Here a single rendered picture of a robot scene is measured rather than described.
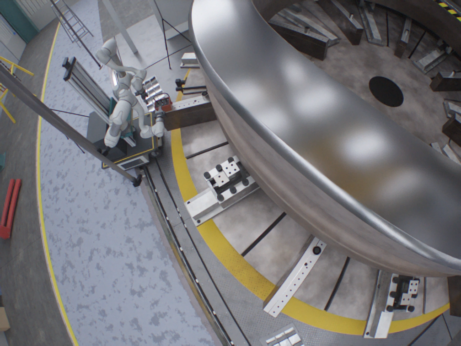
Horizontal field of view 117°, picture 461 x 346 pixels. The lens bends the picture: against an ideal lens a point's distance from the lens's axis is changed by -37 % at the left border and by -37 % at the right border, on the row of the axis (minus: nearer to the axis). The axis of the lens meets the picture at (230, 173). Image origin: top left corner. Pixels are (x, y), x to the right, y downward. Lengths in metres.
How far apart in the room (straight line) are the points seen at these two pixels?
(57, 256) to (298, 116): 4.08
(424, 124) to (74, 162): 5.81
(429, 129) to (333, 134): 2.82
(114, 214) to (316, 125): 2.99
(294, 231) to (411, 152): 1.55
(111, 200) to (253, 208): 2.13
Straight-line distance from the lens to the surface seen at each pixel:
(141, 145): 3.20
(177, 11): 5.42
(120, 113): 2.00
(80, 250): 3.86
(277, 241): 2.40
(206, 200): 2.39
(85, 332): 4.03
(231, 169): 2.04
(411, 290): 2.34
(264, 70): 1.35
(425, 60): 4.87
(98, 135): 3.01
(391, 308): 2.39
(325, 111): 1.19
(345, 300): 2.59
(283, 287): 2.04
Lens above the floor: 2.70
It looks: 67 degrees down
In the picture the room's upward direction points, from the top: 23 degrees counter-clockwise
